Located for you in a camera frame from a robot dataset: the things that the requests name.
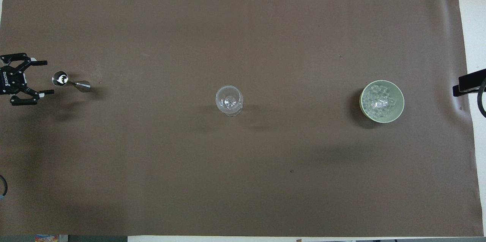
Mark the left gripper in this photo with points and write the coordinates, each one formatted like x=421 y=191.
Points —
x=10 y=80

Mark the clear wine glass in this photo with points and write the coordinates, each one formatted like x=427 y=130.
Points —
x=229 y=101

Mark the clear ice cubes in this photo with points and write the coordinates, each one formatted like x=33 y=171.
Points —
x=379 y=101

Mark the silver metal jigger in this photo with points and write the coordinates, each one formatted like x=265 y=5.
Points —
x=60 y=79

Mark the light green bowl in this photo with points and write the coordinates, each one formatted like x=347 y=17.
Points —
x=398 y=111

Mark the black stand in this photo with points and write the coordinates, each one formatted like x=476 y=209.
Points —
x=469 y=82

